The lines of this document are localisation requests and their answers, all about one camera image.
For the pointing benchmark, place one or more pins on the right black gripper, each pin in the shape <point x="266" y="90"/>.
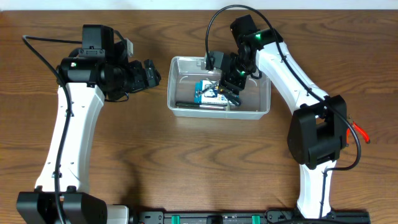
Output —
<point x="229" y="81"/>

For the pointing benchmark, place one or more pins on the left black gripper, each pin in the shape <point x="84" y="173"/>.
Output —
<point x="136" y="81"/>

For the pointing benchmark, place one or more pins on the black yellow screwdriver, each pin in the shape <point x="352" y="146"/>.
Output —
<point x="231" y="97"/>

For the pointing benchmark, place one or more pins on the white blue cardboard box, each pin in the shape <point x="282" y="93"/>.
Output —
<point x="211" y="94"/>

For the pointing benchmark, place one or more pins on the small silver wrench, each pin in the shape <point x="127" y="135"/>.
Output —
<point x="211" y="86"/>

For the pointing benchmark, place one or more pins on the clear plastic container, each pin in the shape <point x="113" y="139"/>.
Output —
<point x="186" y="71"/>

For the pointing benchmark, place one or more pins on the small black-handled hammer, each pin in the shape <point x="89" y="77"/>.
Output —
<point x="206" y="105"/>

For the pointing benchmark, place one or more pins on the red-handled pliers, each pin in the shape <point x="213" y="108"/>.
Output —
<point x="358" y="129"/>

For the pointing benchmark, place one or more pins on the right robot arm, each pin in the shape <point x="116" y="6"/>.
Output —
<point x="317" y="131"/>

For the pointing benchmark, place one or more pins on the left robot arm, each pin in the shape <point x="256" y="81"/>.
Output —
<point x="100" y="70"/>

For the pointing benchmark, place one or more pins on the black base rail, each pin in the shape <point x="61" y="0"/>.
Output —
<point x="272" y="216"/>

